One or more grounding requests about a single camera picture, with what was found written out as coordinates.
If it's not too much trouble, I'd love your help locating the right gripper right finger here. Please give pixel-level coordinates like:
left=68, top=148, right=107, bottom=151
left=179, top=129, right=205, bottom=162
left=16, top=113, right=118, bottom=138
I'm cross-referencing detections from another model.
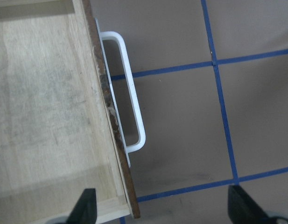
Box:
left=227, top=185, right=268, bottom=224

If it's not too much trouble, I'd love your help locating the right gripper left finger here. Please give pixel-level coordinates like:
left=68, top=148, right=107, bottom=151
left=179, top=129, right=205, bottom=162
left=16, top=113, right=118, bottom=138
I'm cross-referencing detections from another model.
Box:
left=66, top=189, right=97, bottom=224

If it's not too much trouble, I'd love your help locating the wooden drawer with white handle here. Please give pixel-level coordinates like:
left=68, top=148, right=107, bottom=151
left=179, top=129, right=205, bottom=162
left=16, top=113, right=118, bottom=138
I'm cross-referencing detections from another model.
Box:
left=0, top=0, right=146, bottom=224

